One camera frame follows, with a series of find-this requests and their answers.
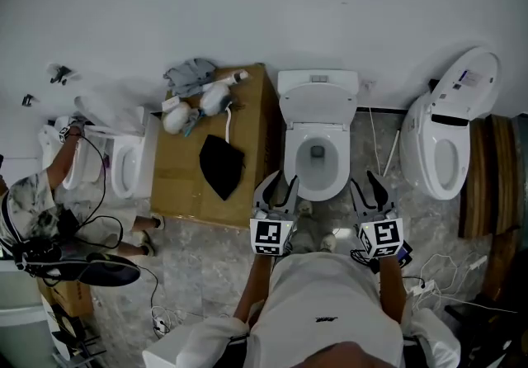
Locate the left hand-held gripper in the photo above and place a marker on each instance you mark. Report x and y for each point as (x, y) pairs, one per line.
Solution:
(268, 234)

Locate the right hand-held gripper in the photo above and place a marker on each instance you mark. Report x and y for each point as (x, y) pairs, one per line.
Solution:
(383, 234)

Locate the white toilet seat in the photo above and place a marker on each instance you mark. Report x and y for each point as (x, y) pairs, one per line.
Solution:
(344, 160)

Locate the person's right forearm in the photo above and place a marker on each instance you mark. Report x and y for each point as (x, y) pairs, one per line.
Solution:
(391, 284)

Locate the person's left forearm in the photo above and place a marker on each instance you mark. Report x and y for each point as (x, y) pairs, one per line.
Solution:
(255, 288)

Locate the white stick toilet brush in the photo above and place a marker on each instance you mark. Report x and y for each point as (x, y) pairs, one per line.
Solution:
(392, 152)

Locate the white smart toilet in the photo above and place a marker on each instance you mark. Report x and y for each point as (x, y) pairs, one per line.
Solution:
(416, 143)

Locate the white toilet lid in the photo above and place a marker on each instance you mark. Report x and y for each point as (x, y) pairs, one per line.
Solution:
(317, 104)

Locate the white toilet with tank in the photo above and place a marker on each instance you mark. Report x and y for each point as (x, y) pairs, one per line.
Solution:
(297, 77)

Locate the white square toilet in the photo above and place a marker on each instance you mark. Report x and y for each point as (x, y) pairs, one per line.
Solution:
(125, 164)

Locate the person's left shoe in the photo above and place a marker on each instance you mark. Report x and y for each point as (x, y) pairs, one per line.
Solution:
(305, 207)

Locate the person's shoe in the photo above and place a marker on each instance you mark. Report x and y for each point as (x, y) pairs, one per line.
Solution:
(329, 242)
(305, 207)

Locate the person's grey trousers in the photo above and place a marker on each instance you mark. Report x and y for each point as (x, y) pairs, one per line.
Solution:
(307, 234)

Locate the black smartphone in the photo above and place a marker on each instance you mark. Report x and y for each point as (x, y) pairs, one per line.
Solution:
(405, 253)

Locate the person's right shoe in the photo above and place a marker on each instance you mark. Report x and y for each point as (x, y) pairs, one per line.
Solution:
(329, 242)

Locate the black cloth bag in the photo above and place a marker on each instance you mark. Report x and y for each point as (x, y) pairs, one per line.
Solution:
(220, 168)

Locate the white power strip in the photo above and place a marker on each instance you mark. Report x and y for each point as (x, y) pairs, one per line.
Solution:
(420, 288)
(161, 321)

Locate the large cardboard box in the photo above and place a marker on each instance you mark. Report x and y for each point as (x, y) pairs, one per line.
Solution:
(177, 185)

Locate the person's white shirt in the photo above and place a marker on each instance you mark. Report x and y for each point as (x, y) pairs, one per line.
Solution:
(321, 300)

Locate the white brush with grey bristles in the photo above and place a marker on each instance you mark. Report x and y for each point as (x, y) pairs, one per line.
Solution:
(214, 98)

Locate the brown wooden planks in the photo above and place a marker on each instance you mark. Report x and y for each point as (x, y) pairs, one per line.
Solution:
(491, 176)

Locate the white fluffy bundle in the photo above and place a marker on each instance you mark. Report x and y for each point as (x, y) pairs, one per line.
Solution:
(176, 119)

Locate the white tube bottle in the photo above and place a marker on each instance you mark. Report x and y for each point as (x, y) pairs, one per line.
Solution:
(231, 77)

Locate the grey crumpled cloth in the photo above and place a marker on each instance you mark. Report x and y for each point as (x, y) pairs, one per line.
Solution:
(189, 73)

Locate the person's chin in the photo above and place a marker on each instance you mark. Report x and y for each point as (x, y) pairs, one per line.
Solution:
(342, 356)

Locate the grey metal panel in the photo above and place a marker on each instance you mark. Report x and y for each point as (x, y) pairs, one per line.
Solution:
(521, 152)

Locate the black metal rack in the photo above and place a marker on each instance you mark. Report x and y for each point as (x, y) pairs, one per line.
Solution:
(495, 333)

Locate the white flat box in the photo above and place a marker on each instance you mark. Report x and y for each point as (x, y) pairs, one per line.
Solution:
(165, 354)

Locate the small cardboard box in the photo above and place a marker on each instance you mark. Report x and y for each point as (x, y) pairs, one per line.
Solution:
(74, 296)

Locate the black wall hook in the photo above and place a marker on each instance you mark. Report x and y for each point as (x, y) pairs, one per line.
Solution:
(28, 100)
(59, 73)

